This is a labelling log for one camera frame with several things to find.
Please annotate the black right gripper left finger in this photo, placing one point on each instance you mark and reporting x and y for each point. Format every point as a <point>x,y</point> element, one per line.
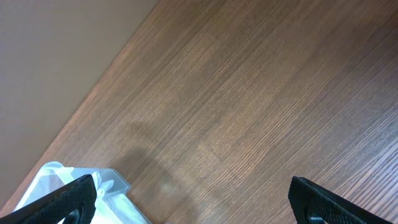
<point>73,203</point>

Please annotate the clear plastic storage container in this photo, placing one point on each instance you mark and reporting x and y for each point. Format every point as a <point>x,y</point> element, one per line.
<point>112,204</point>

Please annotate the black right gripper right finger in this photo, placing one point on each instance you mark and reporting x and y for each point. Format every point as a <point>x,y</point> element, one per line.
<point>311,203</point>

